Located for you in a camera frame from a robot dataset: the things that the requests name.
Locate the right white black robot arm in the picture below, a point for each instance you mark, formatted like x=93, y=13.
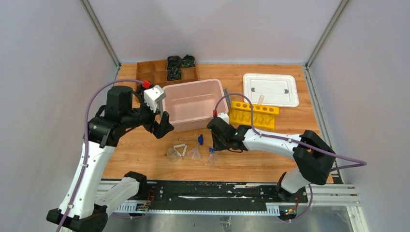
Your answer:
x=313, y=157

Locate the white clay triangle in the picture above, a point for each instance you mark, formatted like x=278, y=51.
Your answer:
x=180, y=150

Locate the clear plastic funnel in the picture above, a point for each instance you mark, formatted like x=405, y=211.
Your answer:
x=194, y=154

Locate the yellow test tube rack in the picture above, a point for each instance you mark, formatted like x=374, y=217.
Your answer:
x=263, y=116

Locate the blue capped vial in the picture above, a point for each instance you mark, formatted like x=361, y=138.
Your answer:
x=211, y=157

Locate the white plastic lid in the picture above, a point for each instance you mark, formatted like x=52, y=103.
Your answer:
x=277, y=89

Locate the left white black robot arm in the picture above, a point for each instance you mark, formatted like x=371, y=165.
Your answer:
x=125, y=109

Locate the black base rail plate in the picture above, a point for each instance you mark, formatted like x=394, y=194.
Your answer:
x=201, y=197

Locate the pink plastic bin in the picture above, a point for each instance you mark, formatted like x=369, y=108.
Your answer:
x=191, y=105

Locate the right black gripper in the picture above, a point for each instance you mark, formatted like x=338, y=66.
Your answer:
x=217, y=146

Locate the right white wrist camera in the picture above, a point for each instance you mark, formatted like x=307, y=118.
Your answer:
x=223, y=115

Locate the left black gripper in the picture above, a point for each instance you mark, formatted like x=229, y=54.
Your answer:
x=153, y=122

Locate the blue capped glass rod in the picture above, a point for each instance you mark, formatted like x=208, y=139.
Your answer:
x=199, y=139

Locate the brown compartment tray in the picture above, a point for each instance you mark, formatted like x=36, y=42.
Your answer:
x=156, y=73

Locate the small glass beaker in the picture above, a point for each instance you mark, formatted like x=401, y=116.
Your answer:
x=172, y=155

